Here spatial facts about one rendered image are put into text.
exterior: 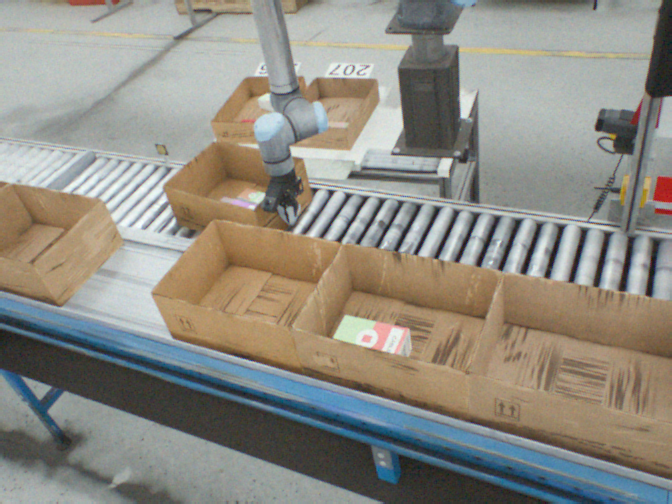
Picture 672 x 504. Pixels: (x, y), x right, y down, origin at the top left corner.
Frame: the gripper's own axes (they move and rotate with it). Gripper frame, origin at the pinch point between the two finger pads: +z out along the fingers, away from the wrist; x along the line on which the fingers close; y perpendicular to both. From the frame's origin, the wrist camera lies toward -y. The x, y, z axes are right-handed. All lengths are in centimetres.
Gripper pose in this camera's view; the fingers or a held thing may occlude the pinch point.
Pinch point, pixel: (289, 223)
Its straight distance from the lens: 207.4
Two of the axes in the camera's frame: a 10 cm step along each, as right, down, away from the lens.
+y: 4.1, -6.5, 6.4
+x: -9.0, -1.7, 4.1
